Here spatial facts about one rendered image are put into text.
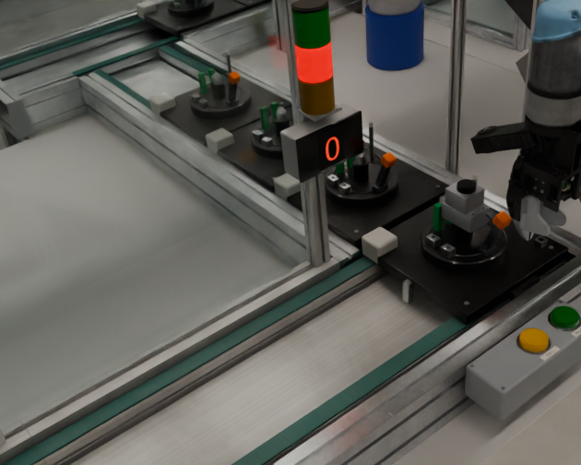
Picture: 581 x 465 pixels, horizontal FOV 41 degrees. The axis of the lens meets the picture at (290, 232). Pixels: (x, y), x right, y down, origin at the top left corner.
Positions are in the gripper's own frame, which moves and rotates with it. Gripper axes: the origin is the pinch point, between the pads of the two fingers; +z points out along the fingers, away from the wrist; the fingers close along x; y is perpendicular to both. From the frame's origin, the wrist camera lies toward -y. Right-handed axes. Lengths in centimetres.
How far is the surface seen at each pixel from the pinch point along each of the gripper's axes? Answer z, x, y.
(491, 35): 20, 86, -80
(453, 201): 0.3, -1.8, -12.6
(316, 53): -27.9, -20.0, -22.0
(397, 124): 22, 36, -64
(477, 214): 1.7, -0.3, -8.8
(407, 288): 11.3, -12.8, -11.4
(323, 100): -20.9, -19.5, -21.8
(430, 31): 22, 80, -98
